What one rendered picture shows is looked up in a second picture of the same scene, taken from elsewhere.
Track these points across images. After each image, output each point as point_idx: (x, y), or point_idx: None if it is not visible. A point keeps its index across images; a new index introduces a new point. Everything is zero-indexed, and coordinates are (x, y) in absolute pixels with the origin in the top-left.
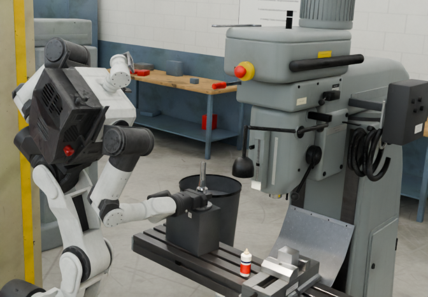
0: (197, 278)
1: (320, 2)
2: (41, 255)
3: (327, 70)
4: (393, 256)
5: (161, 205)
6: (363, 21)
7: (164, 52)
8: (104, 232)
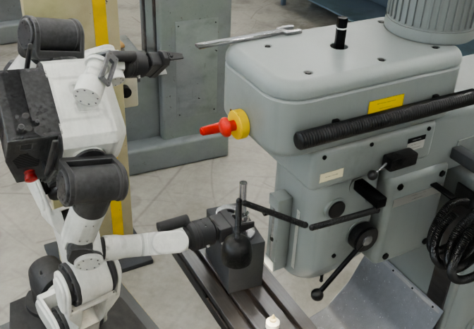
0: (219, 322)
1: None
2: (156, 174)
3: None
4: None
5: (164, 243)
6: None
7: None
8: (232, 154)
